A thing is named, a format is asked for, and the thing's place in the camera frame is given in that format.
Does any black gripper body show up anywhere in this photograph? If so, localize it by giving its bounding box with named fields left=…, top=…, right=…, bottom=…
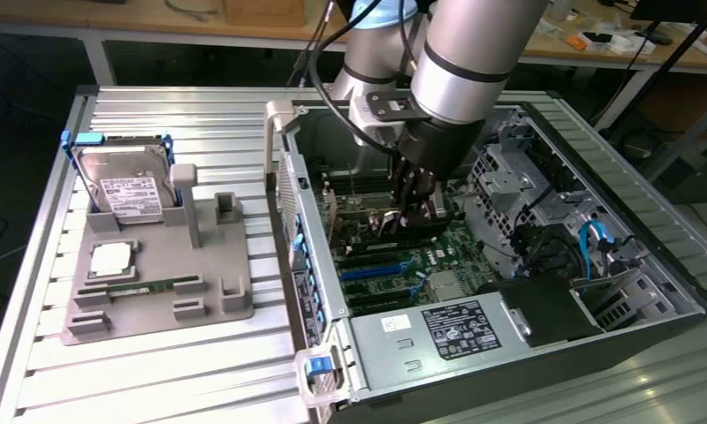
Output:
left=395, top=115, right=488, bottom=183

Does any green low-profile graphics card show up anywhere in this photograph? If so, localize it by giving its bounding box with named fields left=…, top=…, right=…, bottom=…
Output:
left=322, top=184, right=450, bottom=242

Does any black RAM slot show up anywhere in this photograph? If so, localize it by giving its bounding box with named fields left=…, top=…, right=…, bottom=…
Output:
left=328, top=180, right=391, bottom=194
left=322, top=170, right=391, bottom=182

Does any green motherboard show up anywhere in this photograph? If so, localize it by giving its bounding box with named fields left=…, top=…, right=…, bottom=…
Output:
left=315, top=170, right=508, bottom=317

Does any silver metal disk bay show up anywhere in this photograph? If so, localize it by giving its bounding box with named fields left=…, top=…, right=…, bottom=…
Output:
left=468, top=141, right=567, bottom=231
left=569, top=264, right=702, bottom=333

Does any black RAM stick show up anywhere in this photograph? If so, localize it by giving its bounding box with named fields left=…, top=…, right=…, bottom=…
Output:
left=342, top=240, right=440, bottom=255

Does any black expansion slot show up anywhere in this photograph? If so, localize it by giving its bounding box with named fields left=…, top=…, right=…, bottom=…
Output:
left=336, top=254, right=400, bottom=269
left=344, top=286, right=403, bottom=302
left=348, top=299, right=407, bottom=315

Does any blue expansion slot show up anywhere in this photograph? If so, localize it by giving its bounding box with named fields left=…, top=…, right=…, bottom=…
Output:
left=339, top=264, right=403, bottom=282

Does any silver chipset heatsink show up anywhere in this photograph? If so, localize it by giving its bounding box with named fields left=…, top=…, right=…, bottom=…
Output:
left=427, top=271, right=467, bottom=301

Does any grey case corner clamp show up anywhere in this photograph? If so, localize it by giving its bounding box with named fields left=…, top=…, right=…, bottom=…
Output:
left=263, top=100, right=307, bottom=134
left=292, top=344, right=347, bottom=405

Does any black plastic fan shroud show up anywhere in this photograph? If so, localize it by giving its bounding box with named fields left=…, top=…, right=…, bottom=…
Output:
left=474, top=277, right=606, bottom=348

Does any grey power supply unit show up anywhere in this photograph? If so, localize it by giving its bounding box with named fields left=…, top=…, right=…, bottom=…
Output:
left=346, top=293, right=535, bottom=390

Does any white paper sheet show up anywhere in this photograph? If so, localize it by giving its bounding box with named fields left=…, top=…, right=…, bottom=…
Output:
left=582, top=29, right=655, bottom=57

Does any brown cardboard box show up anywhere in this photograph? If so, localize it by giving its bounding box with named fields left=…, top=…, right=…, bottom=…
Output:
left=223, top=0, right=306, bottom=26

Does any black open PC case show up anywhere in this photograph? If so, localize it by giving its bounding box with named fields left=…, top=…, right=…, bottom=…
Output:
left=264, top=99, right=707, bottom=424

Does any green RAM stick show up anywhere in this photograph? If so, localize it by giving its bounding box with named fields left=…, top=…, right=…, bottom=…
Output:
left=85, top=276, right=203, bottom=297

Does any silver hard disk drive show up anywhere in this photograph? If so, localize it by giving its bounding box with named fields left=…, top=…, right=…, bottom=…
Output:
left=73, top=141, right=172, bottom=226

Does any black slanted pole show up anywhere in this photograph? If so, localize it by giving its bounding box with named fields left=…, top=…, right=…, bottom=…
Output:
left=657, top=0, right=707, bottom=76

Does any black monitor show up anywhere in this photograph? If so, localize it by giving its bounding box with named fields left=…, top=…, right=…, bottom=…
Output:
left=629, top=0, right=707, bottom=44

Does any grey parts rack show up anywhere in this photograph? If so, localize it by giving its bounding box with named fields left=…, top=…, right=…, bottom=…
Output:
left=57, top=162, right=256, bottom=347

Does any silver CPU chip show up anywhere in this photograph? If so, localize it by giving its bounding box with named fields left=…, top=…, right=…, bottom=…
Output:
left=89, top=241, right=136, bottom=277

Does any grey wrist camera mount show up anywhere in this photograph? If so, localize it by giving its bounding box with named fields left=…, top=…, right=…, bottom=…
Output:
left=348, top=90, right=430, bottom=147

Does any black wire bundle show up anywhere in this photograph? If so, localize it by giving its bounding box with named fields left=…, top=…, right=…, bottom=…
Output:
left=510, top=224, right=581, bottom=280

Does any blue disk wire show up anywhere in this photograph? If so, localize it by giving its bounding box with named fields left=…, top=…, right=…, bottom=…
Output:
left=578, top=219, right=618, bottom=283

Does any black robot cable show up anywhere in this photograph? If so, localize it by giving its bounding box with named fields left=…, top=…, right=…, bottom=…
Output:
left=291, top=0, right=426, bottom=155

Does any blue disk carrier frame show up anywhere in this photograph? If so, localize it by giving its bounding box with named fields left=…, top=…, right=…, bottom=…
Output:
left=60, top=128, right=184, bottom=213

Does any wooden desk white frame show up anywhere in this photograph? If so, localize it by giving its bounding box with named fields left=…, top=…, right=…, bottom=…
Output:
left=0, top=0, right=707, bottom=129

